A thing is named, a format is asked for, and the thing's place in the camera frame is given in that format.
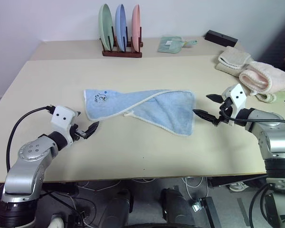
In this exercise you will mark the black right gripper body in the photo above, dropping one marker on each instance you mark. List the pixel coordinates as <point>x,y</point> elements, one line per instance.
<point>225,111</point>

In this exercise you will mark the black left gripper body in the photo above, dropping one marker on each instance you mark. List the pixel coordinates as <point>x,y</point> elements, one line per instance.
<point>78,134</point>

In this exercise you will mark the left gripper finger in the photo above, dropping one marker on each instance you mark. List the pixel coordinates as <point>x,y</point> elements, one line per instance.
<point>78,113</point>
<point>92,128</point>

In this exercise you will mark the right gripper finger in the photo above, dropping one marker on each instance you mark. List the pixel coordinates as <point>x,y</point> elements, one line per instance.
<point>205,116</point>
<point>215,98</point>

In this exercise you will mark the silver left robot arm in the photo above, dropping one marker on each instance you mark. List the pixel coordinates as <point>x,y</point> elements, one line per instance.
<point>26,166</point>

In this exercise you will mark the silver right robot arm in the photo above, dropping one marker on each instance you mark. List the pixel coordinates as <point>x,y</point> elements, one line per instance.
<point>273,133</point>

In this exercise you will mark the cream folded towel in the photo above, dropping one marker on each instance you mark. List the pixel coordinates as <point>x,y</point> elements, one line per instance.
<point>232,60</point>

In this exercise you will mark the light blue towel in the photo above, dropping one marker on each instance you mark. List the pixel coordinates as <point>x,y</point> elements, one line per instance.
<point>161,107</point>

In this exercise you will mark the pink folded towel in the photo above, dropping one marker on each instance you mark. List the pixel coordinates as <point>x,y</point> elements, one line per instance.
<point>268,78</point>

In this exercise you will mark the black rectangular box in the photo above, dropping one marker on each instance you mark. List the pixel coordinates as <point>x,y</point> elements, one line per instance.
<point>222,38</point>

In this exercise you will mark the teal folded cloth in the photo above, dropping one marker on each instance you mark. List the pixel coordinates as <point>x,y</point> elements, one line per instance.
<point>169,44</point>

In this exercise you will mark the dark wooden plate rack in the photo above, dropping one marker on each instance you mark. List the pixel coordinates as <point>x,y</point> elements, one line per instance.
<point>122,53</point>

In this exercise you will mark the white sneaker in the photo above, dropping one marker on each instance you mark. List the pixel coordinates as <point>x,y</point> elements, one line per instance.
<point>238,187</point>

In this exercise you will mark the dark rounded shape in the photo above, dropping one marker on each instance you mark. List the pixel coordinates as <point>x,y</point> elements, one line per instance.
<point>177,206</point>
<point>117,209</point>

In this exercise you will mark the green plate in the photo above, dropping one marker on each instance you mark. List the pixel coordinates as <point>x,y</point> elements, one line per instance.
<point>105,26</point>

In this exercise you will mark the black metal stand leg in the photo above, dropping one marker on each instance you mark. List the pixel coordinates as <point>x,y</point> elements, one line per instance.
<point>212,211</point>

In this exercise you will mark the blue plate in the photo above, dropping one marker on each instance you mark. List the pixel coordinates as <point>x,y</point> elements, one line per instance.
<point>121,26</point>

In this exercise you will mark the pink plate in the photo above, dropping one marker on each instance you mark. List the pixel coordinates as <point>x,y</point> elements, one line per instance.
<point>135,28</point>

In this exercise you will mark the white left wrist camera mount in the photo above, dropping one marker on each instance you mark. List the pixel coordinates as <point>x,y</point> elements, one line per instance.
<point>61,117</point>

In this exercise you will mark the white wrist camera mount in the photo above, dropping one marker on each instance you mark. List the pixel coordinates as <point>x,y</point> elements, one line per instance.
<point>237,96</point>
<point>61,117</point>

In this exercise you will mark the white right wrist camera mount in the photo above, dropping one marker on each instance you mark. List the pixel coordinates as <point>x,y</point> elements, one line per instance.
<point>237,96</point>

